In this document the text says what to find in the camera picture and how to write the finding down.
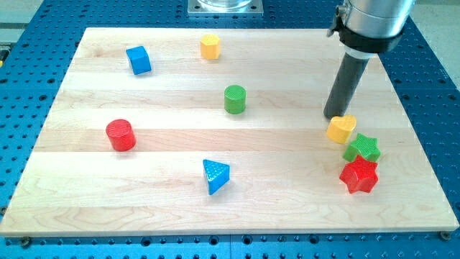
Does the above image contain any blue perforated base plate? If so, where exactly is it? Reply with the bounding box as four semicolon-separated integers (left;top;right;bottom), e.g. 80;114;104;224
1;1;459;258

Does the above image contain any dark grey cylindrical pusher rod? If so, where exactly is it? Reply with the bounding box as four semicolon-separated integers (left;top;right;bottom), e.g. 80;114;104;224
323;53;369;119

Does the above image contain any red star block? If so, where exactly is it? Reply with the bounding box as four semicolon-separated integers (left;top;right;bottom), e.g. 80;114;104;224
339;155;379;194

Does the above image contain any wooden board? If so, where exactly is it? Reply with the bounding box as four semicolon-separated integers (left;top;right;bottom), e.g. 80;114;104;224
1;27;459;237

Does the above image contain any green star block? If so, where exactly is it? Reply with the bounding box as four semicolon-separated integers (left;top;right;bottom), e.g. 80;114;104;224
343;133;381;162

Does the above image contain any blue triangle block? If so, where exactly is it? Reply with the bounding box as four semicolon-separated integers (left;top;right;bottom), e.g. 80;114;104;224
203;160;230;195

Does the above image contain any blue cube block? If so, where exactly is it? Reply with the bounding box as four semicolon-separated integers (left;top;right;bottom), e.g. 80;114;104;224
126;46;152;75

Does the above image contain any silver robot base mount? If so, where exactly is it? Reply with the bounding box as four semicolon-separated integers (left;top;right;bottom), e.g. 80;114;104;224
187;0;264;17

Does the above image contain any green cylinder block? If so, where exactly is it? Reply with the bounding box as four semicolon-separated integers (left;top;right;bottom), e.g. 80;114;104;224
224;85;247;114

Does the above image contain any red cylinder block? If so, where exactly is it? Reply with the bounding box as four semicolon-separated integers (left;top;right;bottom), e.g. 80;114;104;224
106;119;137;152

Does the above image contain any yellow hexagon block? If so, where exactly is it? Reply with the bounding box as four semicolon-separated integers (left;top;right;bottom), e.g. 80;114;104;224
200;34;221;60

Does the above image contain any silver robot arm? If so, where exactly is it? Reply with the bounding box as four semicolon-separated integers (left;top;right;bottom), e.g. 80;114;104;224
323;0;415;119

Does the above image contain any yellow heart block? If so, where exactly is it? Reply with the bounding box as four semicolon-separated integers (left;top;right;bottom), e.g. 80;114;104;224
326;114;357;144

